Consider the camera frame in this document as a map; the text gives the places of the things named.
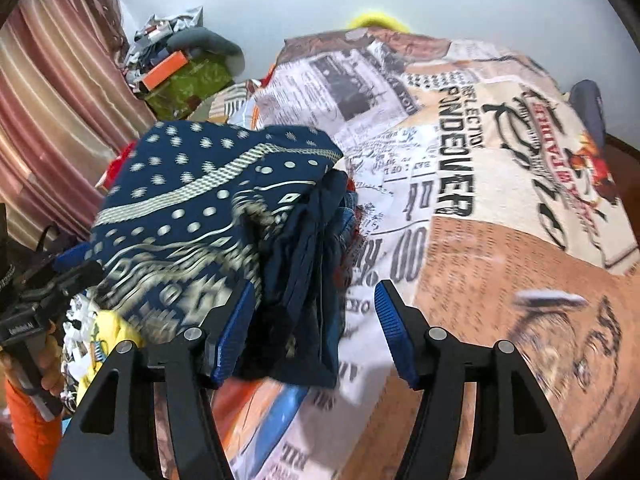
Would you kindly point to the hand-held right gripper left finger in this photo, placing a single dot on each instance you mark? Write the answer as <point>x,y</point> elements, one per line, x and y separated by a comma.
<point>235,330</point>

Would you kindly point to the person's left forearm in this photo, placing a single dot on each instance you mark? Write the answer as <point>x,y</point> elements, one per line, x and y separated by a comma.
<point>30,430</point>

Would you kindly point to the red cloth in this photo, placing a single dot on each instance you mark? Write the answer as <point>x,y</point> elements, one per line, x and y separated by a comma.
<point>120,162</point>

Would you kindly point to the green bag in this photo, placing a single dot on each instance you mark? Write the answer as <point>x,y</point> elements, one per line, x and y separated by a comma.
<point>192,85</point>

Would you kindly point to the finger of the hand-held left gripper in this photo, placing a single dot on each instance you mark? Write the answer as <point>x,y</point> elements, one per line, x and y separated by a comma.
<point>77,271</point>

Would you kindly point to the newspaper print blanket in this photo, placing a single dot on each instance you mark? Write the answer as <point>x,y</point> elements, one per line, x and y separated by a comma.
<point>490,220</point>

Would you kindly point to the navy white patterned cloth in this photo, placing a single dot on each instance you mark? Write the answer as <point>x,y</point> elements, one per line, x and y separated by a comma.
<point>200,210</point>

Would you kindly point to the striped pink curtain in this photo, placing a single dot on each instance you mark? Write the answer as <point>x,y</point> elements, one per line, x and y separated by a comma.
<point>55,110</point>

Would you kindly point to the yellow round object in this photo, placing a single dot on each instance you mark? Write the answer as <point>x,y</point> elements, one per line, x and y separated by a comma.
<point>375,21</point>

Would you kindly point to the grey cushion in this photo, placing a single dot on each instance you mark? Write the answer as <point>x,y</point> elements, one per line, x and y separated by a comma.
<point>210,42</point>

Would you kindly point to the dark blue pillow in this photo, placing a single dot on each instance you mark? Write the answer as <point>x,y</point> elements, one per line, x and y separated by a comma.
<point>590,105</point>

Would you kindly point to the orange box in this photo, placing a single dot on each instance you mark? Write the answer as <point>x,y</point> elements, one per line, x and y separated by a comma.
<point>165,71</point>

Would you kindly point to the dark navy garment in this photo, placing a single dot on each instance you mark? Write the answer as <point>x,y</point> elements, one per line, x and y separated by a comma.
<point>305,285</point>

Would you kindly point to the white printed cloth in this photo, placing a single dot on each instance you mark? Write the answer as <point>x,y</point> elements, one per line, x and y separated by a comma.
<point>80,325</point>

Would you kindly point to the yellow printed cloth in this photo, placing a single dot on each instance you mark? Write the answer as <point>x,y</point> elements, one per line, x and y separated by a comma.
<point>110,332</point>

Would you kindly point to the person's left hand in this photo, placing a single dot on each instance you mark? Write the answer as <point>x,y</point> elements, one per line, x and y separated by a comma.
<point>50,360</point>

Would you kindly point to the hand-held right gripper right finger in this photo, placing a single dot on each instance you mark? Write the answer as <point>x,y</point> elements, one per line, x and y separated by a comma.
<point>395,330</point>

